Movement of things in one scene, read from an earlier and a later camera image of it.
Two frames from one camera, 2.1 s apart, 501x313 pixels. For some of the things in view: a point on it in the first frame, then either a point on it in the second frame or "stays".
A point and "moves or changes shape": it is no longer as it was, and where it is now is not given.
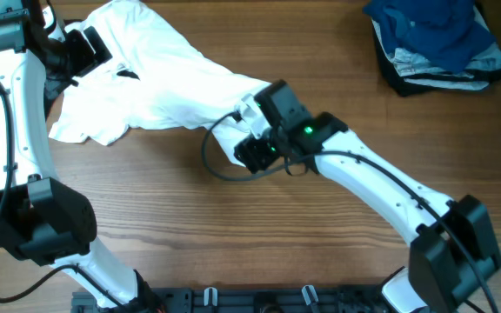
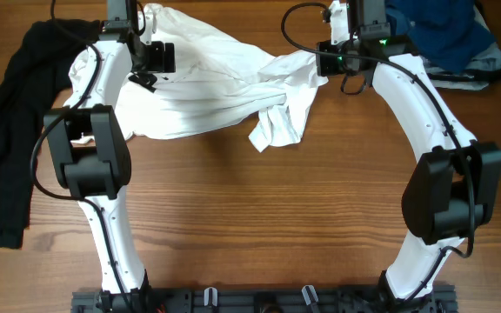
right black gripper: [255, 154] → [326, 63]
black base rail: [259, 299] stays
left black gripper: [89, 63] → [161, 56]
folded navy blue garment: [447, 33] stays
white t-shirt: [158, 79] moves or changes shape
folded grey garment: [407, 63] stays
